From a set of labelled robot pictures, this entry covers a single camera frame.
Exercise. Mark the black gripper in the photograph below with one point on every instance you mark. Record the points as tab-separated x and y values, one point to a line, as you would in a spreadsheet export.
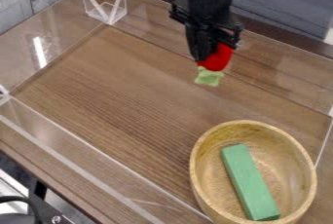
220	29

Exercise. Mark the red plush strawberry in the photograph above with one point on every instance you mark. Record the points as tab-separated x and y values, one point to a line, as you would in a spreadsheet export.
211	69

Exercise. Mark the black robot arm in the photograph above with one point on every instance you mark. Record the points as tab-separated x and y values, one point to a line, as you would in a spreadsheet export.
208	8

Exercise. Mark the wooden oval bowl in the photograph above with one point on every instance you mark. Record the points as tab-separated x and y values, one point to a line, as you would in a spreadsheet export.
283	161

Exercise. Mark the green rectangular block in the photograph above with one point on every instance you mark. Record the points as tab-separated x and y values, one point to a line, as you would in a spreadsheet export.
252	190

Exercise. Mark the clear acrylic corner bracket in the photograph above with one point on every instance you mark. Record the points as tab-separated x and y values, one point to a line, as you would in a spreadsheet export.
106	12

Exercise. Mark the clear acrylic enclosure wall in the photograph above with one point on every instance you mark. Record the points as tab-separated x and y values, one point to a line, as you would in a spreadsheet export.
102	187

